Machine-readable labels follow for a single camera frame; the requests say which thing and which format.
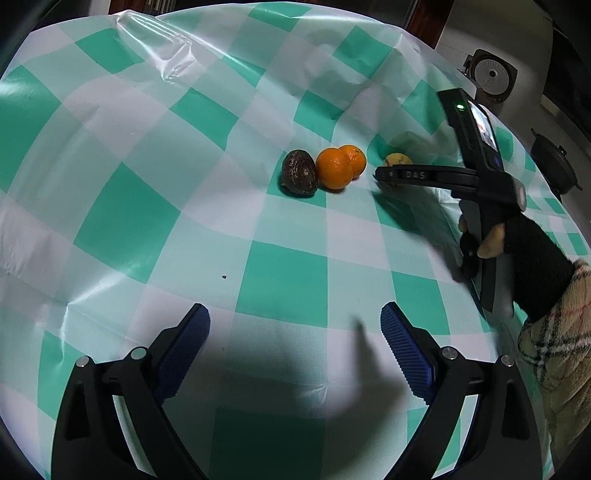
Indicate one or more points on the black cooking pot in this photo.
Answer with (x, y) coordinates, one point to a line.
(554, 164)

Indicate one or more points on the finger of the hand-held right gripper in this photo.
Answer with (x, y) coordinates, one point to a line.
(425, 177)

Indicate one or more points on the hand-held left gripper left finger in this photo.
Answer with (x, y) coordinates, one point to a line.
(184, 350)

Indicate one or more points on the large orange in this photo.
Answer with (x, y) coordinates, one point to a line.
(334, 170)

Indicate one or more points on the dark wooden furniture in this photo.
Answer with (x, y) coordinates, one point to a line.
(425, 23)

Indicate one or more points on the green checked plastic tablecloth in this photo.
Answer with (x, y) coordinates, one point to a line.
(138, 207)

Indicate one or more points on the yellow-green round fruit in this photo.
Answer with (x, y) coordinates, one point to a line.
(399, 159)

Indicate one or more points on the small orange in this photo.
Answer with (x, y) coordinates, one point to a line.
(356, 158)

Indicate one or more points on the person's right hand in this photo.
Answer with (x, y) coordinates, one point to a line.
(535, 263)

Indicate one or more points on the person's right forearm plaid sleeve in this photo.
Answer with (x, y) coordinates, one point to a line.
(563, 369)

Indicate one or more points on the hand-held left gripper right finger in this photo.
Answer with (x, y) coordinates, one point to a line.
(406, 355)

